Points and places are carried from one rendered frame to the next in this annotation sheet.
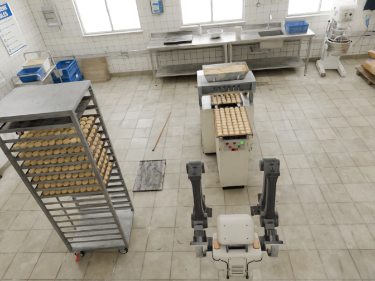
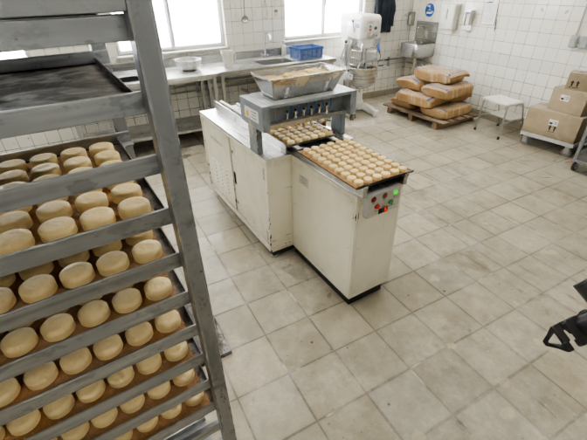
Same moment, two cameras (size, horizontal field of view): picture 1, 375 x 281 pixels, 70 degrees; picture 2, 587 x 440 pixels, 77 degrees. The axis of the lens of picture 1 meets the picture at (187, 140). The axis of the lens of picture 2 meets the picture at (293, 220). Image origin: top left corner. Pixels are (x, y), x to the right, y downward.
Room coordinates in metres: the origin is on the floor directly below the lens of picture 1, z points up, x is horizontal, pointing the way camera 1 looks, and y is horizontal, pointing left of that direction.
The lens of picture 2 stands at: (1.15, 0.91, 1.82)
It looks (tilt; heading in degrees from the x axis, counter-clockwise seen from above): 33 degrees down; 325
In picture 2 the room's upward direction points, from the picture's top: 1 degrees counter-clockwise
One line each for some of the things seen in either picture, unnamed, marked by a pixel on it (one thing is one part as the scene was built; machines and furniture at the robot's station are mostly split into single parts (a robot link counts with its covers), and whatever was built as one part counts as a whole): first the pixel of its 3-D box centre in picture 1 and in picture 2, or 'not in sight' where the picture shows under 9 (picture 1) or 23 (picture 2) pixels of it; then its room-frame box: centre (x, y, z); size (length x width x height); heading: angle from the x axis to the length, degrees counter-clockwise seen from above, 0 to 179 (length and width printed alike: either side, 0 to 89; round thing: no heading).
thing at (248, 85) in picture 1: (225, 90); (299, 118); (3.21, -0.58, 1.01); 0.72 x 0.33 x 0.34; 86
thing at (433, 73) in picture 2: not in sight; (439, 74); (4.56, -4.08, 0.62); 0.72 x 0.42 x 0.17; 179
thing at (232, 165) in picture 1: (230, 146); (339, 219); (2.70, -0.54, 0.45); 0.70 x 0.34 x 0.90; 176
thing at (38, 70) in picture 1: (30, 74); not in sight; (5.04, 2.79, 0.87); 0.40 x 0.30 x 0.16; 87
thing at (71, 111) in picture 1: (105, 192); (222, 406); (1.67, 0.77, 0.97); 0.03 x 0.03 x 1.70; 87
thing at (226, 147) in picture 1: (234, 145); (382, 201); (2.34, -0.51, 0.77); 0.24 x 0.04 x 0.14; 86
